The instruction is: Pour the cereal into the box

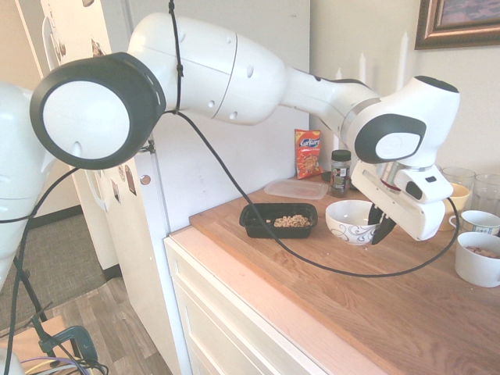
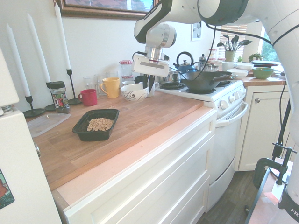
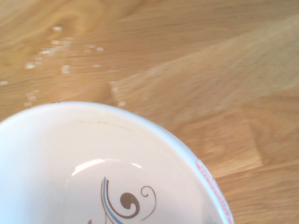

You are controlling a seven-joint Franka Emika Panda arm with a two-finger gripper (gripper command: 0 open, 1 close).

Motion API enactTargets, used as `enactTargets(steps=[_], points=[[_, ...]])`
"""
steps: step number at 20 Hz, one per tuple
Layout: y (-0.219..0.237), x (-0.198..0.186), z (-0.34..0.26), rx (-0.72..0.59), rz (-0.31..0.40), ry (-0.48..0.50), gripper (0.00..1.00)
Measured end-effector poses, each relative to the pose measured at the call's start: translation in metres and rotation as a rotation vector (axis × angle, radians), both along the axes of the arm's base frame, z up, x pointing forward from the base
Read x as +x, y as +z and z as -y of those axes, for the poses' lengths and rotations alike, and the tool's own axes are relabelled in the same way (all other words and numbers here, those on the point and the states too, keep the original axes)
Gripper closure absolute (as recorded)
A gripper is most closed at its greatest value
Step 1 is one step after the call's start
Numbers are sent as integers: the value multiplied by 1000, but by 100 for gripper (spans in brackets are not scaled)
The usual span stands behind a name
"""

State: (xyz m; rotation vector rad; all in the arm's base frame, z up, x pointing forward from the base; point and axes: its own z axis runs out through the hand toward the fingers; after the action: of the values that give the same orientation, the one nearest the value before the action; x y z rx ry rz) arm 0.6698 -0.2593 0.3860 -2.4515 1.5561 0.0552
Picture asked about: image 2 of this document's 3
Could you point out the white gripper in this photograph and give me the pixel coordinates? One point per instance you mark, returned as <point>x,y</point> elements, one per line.
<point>149,67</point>

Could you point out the white bowl with black swirls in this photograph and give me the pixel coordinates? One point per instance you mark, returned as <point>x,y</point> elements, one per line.
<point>133,95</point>

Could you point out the large white mug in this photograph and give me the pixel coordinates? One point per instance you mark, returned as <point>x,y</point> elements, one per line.
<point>156,89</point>

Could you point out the black mug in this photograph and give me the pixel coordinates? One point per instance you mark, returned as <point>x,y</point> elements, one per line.
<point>138,79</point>

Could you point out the short jar red checkered lid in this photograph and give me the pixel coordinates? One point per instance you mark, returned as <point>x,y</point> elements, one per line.
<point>127,77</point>

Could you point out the stainless steel pot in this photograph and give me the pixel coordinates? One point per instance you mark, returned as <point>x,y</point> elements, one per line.
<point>174,77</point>

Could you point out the tall jar red checkered lid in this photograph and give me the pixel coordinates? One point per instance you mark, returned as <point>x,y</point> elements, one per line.
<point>126,67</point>

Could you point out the yellow mug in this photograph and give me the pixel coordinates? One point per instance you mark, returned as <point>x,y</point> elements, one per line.
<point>112,88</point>

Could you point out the clear drinking glass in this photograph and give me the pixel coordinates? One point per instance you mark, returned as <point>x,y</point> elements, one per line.
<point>90,81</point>
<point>112,74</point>
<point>99,79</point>

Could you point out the blue kettle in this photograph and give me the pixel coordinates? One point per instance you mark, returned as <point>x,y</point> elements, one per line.
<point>187,68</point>

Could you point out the black wok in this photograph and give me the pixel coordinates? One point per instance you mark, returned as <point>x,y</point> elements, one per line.
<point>201,81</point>

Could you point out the glass french press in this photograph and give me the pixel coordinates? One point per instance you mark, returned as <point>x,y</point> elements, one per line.
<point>203,64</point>

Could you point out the red mug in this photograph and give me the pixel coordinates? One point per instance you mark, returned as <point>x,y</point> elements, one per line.
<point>90,98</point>

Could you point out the small jar red lid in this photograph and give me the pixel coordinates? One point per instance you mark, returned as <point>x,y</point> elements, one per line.
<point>212,54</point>

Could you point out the black candle holder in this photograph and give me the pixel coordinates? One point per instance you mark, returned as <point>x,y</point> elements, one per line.
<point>74,101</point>
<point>32,113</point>
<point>49,107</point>

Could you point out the black plastic food tray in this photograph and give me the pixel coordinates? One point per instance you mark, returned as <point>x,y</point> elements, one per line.
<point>93,137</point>

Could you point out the black kitchen utensil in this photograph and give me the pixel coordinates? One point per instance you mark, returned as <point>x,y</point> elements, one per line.
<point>225,38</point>
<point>235,39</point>
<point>222,44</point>
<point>244,43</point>

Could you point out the pale green utensil crock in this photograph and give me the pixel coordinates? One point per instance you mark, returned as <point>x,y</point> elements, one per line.
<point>230,56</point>

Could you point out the wide white bowl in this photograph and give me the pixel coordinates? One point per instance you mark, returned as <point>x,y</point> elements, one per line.
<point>237,73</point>

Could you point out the spice jar with black lid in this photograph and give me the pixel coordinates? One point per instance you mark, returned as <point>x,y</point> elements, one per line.
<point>59,100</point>

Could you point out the white electric stove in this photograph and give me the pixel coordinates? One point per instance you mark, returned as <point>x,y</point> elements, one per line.
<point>224,140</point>

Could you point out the tall white taper candle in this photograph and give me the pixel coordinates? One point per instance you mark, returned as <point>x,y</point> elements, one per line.
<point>63,39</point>

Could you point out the utensil holder with spoons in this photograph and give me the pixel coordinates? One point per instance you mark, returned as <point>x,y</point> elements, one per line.
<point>230,30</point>

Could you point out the shallow white bowl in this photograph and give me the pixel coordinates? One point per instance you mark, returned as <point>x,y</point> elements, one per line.
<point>245,66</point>

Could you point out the white drawer cabinet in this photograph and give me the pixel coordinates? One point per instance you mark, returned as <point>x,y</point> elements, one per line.
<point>151,182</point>

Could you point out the small succulent plant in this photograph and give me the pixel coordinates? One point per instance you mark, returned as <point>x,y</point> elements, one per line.
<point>255,57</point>

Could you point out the metal cabinet knob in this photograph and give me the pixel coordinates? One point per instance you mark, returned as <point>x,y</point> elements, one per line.
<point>257,100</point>

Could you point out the clear plastic lid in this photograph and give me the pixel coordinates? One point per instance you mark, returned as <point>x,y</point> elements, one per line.
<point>46,123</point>

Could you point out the green bowl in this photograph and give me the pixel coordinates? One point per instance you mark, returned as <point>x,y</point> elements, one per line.
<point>262,73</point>

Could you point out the medium white taper candle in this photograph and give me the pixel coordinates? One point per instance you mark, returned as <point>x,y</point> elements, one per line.
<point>38,46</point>

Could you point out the dark plate stack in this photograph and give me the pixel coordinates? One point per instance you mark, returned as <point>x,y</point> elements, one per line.
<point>265,63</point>

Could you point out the window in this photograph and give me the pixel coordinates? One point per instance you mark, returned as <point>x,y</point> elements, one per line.
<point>266,50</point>

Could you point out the white cabinet door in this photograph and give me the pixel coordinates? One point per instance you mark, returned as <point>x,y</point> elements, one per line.
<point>264,130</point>

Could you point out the round metal fridge knob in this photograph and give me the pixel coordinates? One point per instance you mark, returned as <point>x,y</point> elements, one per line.
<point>37,150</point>

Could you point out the green screw clamp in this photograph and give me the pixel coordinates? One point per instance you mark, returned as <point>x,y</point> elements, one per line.
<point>259,170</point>

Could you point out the black stand pole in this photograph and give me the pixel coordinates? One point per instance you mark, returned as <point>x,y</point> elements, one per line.
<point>283,126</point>

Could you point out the white paper tag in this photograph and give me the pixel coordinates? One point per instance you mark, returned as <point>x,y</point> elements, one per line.
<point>279,192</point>

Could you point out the wooden robot table board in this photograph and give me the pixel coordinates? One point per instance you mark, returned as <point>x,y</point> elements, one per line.
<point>264,210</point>

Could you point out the colourful fridge magnet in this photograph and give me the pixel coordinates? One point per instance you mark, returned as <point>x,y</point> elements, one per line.
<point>5,189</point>

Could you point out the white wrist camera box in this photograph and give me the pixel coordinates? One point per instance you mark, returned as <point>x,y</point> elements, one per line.
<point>165,57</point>

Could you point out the grey wall print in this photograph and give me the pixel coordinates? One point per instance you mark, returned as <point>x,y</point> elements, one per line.
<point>196,32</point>

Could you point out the framed picture with brown frame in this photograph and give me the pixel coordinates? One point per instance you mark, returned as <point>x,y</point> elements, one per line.
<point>93,14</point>

